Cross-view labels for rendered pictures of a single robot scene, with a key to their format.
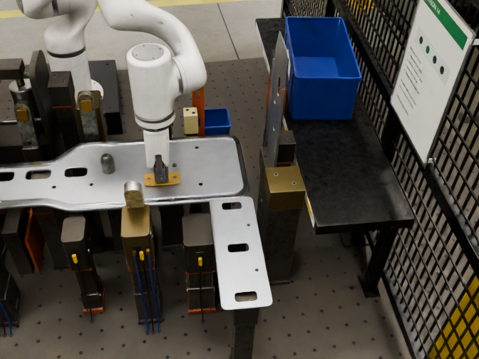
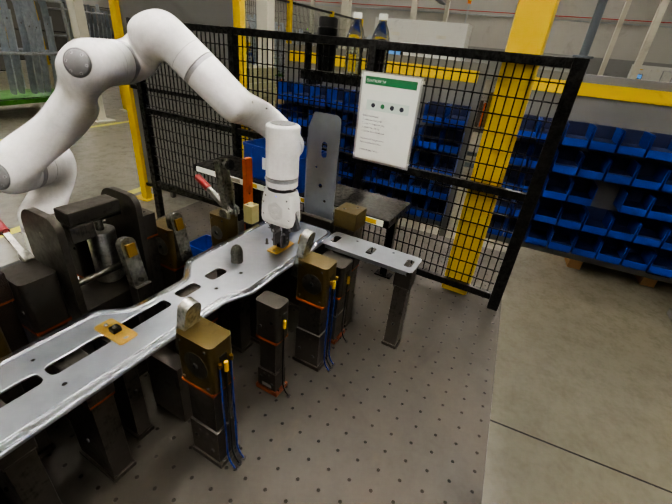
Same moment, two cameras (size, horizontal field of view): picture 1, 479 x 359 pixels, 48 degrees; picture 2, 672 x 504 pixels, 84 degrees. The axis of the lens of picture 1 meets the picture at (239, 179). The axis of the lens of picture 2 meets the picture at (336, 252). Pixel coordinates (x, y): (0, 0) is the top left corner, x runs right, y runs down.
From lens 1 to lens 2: 0.96 m
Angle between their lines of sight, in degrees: 46
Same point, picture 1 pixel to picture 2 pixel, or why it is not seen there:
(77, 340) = (296, 412)
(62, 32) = (49, 204)
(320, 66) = not seen: hidden behind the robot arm
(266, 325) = (373, 318)
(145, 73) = (295, 135)
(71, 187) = (230, 281)
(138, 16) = (255, 103)
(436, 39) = (388, 97)
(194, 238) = (341, 263)
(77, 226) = (272, 296)
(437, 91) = (401, 123)
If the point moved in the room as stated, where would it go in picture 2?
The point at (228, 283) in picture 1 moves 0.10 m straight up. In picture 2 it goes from (394, 264) to (400, 232)
